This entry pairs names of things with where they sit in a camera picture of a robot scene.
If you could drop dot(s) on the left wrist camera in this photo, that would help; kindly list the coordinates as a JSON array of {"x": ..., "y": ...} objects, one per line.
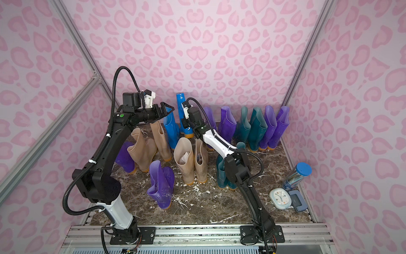
[{"x": 139, "y": 100}]

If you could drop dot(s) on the aluminium corner post left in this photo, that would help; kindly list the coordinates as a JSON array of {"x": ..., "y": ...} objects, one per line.
[{"x": 69, "y": 23}]

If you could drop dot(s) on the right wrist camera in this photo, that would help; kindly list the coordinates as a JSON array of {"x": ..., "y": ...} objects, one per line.
[{"x": 185, "y": 108}]

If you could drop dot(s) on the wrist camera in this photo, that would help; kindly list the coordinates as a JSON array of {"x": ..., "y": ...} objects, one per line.
[
  {"x": 139, "y": 100},
  {"x": 185, "y": 108}
]

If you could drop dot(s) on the aluminium diagonal beam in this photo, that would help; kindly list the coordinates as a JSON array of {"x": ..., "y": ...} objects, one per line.
[{"x": 26, "y": 161}]

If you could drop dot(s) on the white alarm clock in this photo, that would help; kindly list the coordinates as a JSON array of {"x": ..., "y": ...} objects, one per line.
[{"x": 280, "y": 198}]

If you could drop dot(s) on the aluminium corner post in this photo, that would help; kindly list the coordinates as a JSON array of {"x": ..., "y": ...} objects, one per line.
[
  {"x": 321, "y": 22},
  {"x": 69, "y": 23}
]

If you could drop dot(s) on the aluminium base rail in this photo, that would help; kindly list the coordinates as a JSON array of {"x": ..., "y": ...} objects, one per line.
[{"x": 299, "y": 238}]

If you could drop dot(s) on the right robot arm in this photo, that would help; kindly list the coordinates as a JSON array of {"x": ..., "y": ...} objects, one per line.
[{"x": 241, "y": 167}]

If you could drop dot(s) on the aluminium corner post right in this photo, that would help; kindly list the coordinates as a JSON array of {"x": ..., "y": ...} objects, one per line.
[{"x": 321, "y": 22}]

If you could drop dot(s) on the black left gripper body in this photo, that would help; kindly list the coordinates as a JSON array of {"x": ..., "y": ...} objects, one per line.
[{"x": 158, "y": 112}]

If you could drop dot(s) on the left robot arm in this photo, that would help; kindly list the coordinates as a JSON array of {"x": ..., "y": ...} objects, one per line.
[{"x": 94, "y": 180}]

